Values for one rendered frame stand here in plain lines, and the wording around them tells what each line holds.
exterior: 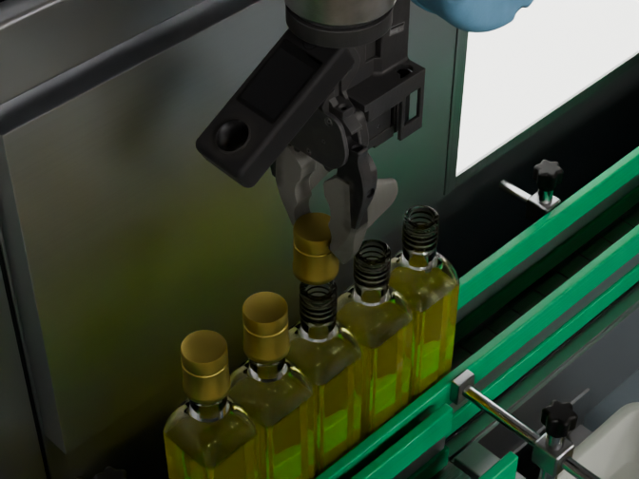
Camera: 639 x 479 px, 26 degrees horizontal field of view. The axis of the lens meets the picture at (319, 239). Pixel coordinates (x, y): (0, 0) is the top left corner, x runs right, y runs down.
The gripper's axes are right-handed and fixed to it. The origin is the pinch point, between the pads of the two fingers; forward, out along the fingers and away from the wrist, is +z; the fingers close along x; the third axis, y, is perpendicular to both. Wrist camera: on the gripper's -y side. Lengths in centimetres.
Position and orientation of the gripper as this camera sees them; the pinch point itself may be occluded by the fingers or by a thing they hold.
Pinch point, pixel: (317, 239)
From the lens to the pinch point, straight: 103.5
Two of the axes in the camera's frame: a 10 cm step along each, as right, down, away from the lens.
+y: 7.1, -4.8, 5.2
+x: -7.1, -4.8, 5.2
